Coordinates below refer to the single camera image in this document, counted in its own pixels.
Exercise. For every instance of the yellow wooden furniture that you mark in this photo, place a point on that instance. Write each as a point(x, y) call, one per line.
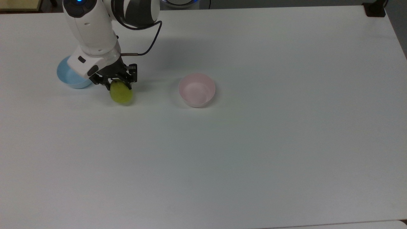
point(19, 4)

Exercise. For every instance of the pink plastic bowl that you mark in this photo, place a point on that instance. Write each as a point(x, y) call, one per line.
point(197, 90)

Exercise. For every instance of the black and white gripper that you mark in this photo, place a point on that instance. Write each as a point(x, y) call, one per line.
point(92, 62)

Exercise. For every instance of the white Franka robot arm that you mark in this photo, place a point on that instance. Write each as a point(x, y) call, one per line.
point(92, 28)

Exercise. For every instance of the black table clamp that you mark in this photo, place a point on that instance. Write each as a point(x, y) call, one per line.
point(375, 9)

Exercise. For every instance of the light blue plastic bowl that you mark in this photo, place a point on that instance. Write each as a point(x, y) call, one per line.
point(68, 79)

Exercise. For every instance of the green pear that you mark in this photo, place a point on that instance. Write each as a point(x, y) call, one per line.
point(121, 94)

